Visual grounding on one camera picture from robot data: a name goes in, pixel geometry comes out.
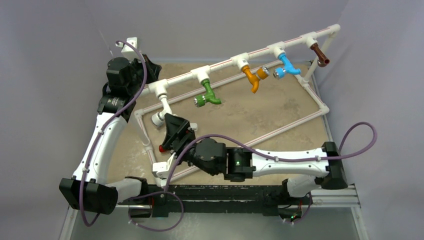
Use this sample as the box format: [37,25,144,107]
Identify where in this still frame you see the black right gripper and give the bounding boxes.
[161,113,219,176]

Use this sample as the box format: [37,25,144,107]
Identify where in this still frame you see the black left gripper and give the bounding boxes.
[127,54,162,95]

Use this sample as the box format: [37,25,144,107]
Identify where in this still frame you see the white faucet chrome knob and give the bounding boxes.
[151,94,173,128]

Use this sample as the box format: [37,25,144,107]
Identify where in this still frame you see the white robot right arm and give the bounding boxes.
[152,113,348,204]

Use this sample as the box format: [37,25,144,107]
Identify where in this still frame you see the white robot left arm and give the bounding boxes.
[59,54,162,215]

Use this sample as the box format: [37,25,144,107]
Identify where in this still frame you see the green faucet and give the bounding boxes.
[193,79,222,108]

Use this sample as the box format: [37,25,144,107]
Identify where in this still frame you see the orange faucet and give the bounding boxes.
[241,65,270,94]

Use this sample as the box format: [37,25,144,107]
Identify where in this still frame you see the blue faucet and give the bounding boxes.
[272,53,301,79]

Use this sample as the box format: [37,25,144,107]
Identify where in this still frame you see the brown faucet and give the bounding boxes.
[310,43,331,68]

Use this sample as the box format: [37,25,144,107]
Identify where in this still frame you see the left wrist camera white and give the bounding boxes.
[115,37,141,61]

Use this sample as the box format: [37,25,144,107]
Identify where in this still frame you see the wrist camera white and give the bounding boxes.
[115,37,141,61]
[151,152,177,179]

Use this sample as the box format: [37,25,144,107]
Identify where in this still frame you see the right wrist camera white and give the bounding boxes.
[151,152,177,179]

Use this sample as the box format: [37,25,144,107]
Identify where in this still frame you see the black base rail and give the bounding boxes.
[119,184,313,219]

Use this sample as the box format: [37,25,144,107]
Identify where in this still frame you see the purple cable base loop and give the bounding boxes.
[128,191,185,232]

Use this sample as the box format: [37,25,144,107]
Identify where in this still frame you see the white PVC pipe frame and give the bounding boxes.
[135,24,341,163]

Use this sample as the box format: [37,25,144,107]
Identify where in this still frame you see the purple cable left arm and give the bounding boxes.
[78,40,149,228]

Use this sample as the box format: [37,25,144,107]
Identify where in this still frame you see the aluminium table frame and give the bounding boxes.
[59,183,369,240]

